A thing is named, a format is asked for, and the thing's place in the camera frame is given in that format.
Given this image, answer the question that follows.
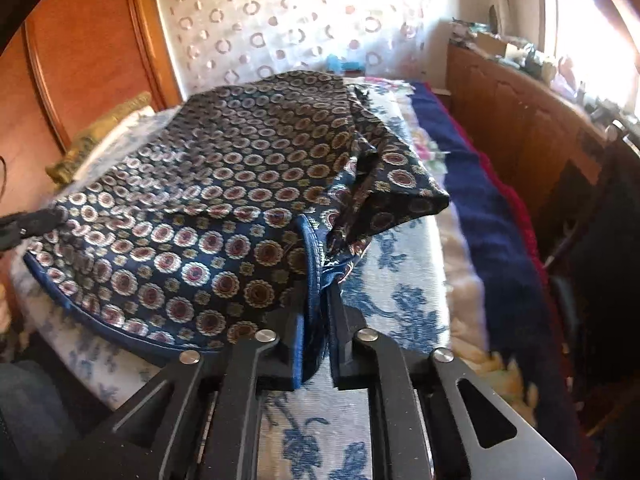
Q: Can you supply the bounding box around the small blue object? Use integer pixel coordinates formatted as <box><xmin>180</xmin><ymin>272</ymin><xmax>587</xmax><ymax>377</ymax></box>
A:
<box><xmin>325</xmin><ymin>55</ymin><xmax>363</xmax><ymax>75</ymax></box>

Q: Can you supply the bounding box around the white circle pattern curtain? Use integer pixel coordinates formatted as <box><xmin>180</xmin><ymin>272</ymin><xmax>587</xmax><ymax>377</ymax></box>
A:
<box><xmin>150</xmin><ymin>0</ymin><xmax>451</xmax><ymax>98</ymax></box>

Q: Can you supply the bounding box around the wooden wardrobe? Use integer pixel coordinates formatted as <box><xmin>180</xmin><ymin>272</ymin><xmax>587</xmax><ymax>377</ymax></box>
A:
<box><xmin>0</xmin><ymin>0</ymin><xmax>183</xmax><ymax>201</ymax></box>

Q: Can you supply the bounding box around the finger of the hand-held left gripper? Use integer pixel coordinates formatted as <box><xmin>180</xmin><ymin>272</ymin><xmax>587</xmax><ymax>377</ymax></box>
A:
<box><xmin>0</xmin><ymin>208</ymin><xmax>69</xmax><ymax>253</ymax></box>

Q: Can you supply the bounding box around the dark object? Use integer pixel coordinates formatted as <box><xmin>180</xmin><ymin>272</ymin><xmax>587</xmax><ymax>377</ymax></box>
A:
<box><xmin>545</xmin><ymin>125</ymin><xmax>640</xmax><ymax>431</ymax></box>

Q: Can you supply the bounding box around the gold ornate object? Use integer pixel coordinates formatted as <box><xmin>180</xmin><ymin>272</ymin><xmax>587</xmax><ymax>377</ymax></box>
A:
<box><xmin>45</xmin><ymin>91</ymin><xmax>153</xmax><ymax>191</ymax></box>

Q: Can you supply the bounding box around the wooden cabinet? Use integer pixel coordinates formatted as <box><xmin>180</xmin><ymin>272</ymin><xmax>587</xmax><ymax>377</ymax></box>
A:
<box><xmin>445</xmin><ymin>42</ymin><xmax>616</xmax><ymax>241</ymax></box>

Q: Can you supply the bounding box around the red blanket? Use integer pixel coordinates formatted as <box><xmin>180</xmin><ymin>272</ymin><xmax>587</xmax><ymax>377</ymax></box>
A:
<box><xmin>480</xmin><ymin>152</ymin><xmax>596</xmax><ymax>466</ymax></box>

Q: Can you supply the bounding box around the navy blanket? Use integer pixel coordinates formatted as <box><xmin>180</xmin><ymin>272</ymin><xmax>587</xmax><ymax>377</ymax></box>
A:
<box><xmin>410</xmin><ymin>82</ymin><xmax>551</xmax><ymax>441</ymax></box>

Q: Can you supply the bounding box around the navy medallion print garment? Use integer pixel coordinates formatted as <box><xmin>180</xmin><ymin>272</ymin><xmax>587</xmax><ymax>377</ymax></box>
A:
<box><xmin>22</xmin><ymin>71</ymin><xmax>451</xmax><ymax>391</ymax></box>

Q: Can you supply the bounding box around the blue floral white cloth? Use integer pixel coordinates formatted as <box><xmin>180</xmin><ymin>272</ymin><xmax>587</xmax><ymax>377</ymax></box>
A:
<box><xmin>10</xmin><ymin>85</ymin><xmax>451</xmax><ymax>480</ymax></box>

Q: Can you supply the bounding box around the pink floral cream bedspread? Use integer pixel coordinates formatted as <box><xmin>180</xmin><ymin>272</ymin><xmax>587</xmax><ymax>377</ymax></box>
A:
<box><xmin>360</xmin><ymin>77</ymin><xmax>541</xmax><ymax>411</ymax></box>

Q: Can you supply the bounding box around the bright window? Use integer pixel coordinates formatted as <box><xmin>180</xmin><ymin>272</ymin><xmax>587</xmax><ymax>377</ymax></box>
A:
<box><xmin>540</xmin><ymin>0</ymin><xmax>640</xmax><ymax>111</ymax></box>

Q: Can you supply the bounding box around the pile of assorted clutter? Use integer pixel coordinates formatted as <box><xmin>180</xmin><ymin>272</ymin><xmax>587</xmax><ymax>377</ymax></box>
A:
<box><xmin>447</xmin><ymin>5</ymin><xmax>640</xmax><ymax>126</ymax></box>

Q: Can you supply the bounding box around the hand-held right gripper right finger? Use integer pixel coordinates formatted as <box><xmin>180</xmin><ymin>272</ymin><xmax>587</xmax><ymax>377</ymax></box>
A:
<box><xmin>329</xmin><ymin>285</ymin><xmax>519</xmax><ymax>480</ymax></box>

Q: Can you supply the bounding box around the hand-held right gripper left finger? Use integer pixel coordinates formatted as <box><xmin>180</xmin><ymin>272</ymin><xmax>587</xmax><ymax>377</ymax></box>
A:
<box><xmin>112</xmin><ymin>310</ymin><xmax>308</xmax><ymax>480</ymax></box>

